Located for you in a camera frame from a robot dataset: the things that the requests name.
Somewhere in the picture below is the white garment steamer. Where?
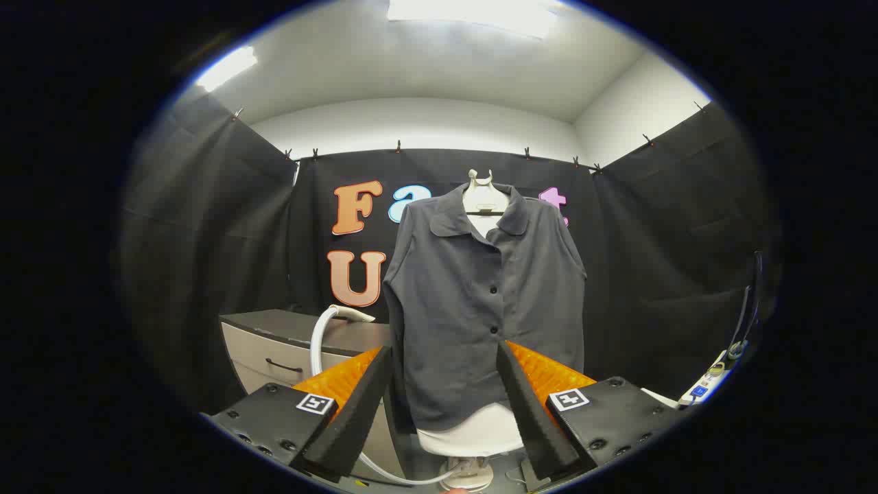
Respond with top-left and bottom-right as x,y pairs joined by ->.
309,305 -> 467,486

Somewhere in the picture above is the white side table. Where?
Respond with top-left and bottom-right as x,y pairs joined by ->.
641,388 -> 681,410

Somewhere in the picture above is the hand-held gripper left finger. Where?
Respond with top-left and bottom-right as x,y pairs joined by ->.
206,345 -> 393,481

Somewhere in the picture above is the dark hanging cable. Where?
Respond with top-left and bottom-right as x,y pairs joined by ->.
731,251 -> 764,359

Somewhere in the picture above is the white power strip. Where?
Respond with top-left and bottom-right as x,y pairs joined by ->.
678,349 -> 736,407

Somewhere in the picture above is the grey button-up shirt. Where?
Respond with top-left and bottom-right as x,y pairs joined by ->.
382,183 -> 589,434

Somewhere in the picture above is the white mannequin torso form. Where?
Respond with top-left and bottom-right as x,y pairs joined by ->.
417,169 -> 526,492

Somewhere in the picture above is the row of small backdrop clips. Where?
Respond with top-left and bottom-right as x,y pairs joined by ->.
232,102 -> 707,174

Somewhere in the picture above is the narrow ceiling light panel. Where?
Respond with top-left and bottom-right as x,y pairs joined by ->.
195,46 -> 259,93

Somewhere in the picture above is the wide ceiling light panel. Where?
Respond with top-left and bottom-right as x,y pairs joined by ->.
388,0 -> 558,40

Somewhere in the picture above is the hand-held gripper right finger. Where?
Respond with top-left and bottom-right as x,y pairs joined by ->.
495,340 -> 678,481

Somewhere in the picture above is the grey-topped drawer cabinet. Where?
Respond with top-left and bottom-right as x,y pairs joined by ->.
219,309 -> 405,478

